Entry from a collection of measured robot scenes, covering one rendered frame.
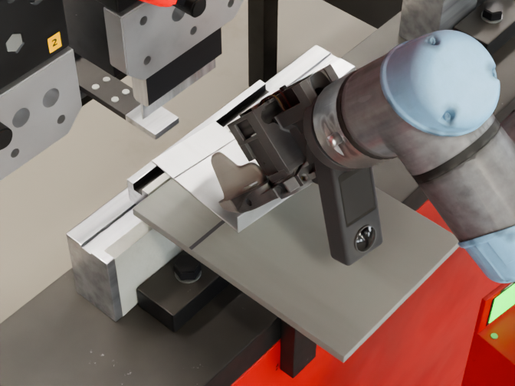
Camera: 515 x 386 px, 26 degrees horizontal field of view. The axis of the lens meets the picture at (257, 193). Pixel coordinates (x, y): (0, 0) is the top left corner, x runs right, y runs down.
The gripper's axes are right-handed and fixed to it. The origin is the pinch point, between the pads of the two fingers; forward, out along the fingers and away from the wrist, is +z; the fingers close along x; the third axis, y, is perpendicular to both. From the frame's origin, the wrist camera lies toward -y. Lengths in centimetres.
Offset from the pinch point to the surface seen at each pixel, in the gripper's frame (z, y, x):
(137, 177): 7.3, 7.1, 6.7
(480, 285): 41, -35, -46
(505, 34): 13, -3, -49
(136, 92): -1.5, 14.0, 5.9
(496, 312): 4.6, -26.9, -20.4
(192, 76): 0.3, 12.6, -0.9
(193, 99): 142, 13, -73
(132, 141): 142, 12, -54
